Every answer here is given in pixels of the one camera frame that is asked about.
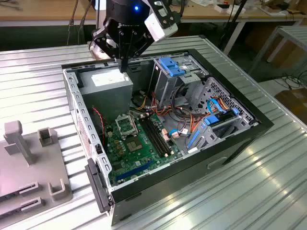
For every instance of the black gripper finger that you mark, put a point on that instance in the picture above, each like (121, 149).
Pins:
(144, 46)
(102, 44)

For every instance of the CPU socket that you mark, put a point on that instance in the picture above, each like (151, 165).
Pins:
(133, 145)

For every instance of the blue plastic drive latch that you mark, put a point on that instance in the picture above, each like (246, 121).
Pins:
(171, 65)

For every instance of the grey metal drive cage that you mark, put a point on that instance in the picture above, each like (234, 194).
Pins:
(165, 83)

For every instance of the grey power supply unit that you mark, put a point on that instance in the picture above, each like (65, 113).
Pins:
(108, 100)

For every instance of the light wooden desk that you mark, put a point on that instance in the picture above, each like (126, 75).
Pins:
(204, 13)

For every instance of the black tripod stand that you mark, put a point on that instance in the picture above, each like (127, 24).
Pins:
(230, 28)

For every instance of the small white box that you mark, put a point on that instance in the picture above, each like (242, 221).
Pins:
(224, 9)

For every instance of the white board power socket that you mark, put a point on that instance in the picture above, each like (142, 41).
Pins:
(164, 133)

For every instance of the white four pin socket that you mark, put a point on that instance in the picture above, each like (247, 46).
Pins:
(109, 133)

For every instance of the hard disk in blue carrier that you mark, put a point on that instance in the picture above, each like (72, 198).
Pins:
(212, 119)

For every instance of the green motherboard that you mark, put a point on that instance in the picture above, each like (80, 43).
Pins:
(144, 158)

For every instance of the grey metal disk bay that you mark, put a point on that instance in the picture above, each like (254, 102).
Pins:
(223, 135)

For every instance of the blue expansion slot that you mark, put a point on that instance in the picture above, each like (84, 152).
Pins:
(134, 171)

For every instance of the silver coin cell battery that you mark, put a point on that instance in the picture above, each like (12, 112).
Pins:
(135, 177)

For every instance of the brown cardboard piece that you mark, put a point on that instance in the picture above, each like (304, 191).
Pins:
(271, 8)

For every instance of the black PC case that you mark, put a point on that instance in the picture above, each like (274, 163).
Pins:
(182, 182)

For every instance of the large brown cardboard box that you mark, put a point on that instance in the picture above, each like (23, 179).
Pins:
(285, 51)

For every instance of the grey parts rack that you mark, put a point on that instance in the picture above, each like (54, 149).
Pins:
(24, 172)

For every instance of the labelled brown cardboard box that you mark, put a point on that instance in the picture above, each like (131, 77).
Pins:
(295, 100)

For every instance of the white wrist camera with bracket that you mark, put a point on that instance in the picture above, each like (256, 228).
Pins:
(157, 27)

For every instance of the blue plastic carrier rail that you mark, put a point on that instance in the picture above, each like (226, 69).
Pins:
(193, 140)

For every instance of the grey metal frame table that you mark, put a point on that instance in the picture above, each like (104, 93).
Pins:
(291, 31)

